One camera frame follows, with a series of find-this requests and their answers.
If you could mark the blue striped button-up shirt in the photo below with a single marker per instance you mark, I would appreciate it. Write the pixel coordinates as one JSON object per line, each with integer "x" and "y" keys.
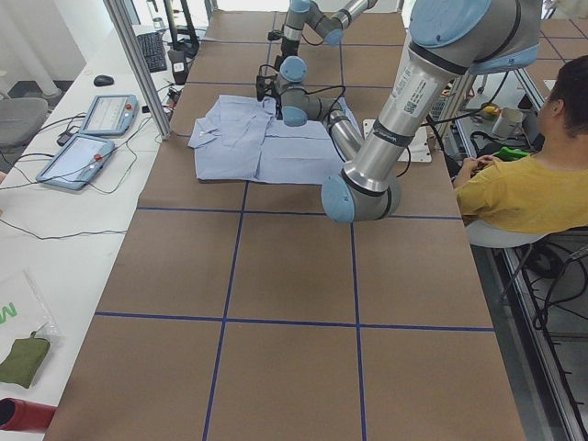
{"x": 241, "y": 138}

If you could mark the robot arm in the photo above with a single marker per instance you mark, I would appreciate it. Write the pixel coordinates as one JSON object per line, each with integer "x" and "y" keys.
{"x": 446, "y": 39}
{"x": 305, "y": 12}

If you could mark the teach pendant tablet far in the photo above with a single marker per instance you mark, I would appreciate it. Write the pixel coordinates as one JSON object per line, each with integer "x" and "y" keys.
{"x": 109, "y": 115}

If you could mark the teach pendant tablet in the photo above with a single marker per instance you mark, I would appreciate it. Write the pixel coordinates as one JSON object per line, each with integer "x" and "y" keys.
{"x": 77, "y": 162}
{"x": 109, "y": 115}

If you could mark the teach pendant tablet near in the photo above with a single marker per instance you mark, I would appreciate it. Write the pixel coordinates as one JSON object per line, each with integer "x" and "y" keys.
{"x": 77, "y": 162}

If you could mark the black keyboard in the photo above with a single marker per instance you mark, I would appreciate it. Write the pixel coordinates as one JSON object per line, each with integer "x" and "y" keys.
{"x": 152, "y": 50}

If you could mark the white cup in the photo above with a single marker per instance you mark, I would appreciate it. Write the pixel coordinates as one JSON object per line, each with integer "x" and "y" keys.
{"x": 508, "y": 122}

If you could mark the black computer mouse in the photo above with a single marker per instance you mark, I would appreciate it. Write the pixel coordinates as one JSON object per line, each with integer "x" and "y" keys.
{"x": 103, "y": 80}

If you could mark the person in yellow shirt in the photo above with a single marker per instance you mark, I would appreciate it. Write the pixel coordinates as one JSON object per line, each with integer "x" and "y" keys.
{"x": 545, "y": 192}

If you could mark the clear plastic bag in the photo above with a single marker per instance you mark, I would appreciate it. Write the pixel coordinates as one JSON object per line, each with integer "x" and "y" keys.
{"x": 24, "y": 312}

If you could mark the grey office chair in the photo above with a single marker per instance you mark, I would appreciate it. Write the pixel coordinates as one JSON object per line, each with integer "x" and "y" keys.
{"x": 21, "y": 118}

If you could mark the green folded cloth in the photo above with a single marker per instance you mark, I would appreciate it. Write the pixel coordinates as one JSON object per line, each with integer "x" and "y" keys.
{"x": 24, "y": 360}

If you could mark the red cylindrical bottle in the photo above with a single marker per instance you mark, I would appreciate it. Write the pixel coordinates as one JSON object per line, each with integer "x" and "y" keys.
{"x": 25, "y": 416}

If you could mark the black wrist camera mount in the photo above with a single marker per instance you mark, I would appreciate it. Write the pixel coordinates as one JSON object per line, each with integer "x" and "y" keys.
{"x": 265, "y": 84}

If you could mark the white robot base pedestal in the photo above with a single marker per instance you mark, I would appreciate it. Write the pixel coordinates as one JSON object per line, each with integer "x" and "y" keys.
{"x": 413, "y": 147}

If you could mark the grey aluminium frame post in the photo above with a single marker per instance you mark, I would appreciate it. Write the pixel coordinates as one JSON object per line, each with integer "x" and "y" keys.
{"x": 120, "y": 19}

